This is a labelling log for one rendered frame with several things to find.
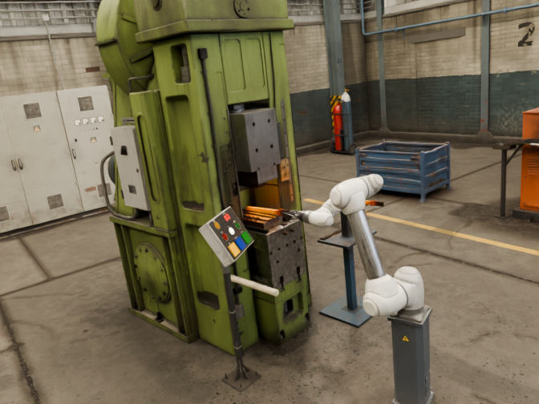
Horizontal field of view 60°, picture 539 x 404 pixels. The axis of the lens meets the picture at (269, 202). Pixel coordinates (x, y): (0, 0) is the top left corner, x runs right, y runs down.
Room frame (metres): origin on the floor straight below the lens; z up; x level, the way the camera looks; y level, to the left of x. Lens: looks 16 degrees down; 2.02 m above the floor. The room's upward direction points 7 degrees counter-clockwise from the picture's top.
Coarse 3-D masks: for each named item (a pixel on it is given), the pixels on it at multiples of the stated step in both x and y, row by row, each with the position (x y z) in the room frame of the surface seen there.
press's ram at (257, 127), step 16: (240, 112) 3.28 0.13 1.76; (256, 112) 3.20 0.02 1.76; (272, 112) 3.31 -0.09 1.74; (240, 128) 3.17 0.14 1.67; (256, 128) 3.19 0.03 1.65; (272, 128) 3.30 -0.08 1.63; (240, 144) 3.18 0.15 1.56; (256, 144) 3.18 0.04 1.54; (272, 144) 3.29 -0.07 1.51; (240, 160) 3.20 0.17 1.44; (256, 160) 3.16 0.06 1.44; (272, 160) 3.27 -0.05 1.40
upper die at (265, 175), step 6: (264, 168) 3.21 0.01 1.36; (270, 168) 3.26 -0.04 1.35; (276, 168) 3.30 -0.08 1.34; (240, 174) 3.29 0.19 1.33; (246, 174) 3.24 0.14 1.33; (252, 174) 3.20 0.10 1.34; (258, 174) 3.17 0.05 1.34; (264, 174) 3.21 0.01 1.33; (270, 174) 3.25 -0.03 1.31; (276, 174) 3.29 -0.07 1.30; (240, 180) 3.29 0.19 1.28; (246, 180) 3.24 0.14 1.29; (252, 180) 3.20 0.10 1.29; (258, 180) 3.16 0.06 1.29; (264, 180) 3.20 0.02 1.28
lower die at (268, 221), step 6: (258, 216) 3.30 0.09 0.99; (264, 216) 3.28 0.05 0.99; (270, 216) 3.24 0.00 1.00; (246, 222) 3.29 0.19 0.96; (258, 222) 3.19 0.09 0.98; (264, 222) 3.18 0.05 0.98; (270, 222) 3.21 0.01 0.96; (276, 222) 3.25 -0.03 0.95; (264, 228) 3.16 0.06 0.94; (270, 228) 3.21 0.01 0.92
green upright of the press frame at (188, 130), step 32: (160, 64) 3.31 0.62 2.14; (192, 64) 3.06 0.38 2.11; (160, 96) 3.35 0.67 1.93; (192, 96) 3.09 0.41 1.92; (224, 96) 3.21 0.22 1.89; (192, 128) 3.21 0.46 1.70; (224, 128) 3.18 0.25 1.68; (192, 160) 3.25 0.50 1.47; (224, 160) 3.15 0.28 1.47; (192, 192) 3.29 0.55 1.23; (224, 192) 3.12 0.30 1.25; (192, 224) 3.24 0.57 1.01; (192, 256) 3.33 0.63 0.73; (192, 288) 3.34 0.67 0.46; (224, 288) 3.05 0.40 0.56; (224, 320) 3.09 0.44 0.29; (256, 320) 3.21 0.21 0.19
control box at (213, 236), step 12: (216, 216) 2.73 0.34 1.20; (228, 216) 2.82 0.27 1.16; (204, 228) 2.62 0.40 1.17; (216, 228) 2.64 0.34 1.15; (228, 228) 2.74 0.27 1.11; (240, 228) 2.84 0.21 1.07; (216, 240) 2.60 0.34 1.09; (228, 240) 2.65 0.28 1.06; (252, 240) 2.86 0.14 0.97; (216, 252) 2.60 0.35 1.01; (228, 252) 2.58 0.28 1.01; (240, 252) 2.67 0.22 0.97; (228, 264) 2.58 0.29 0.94
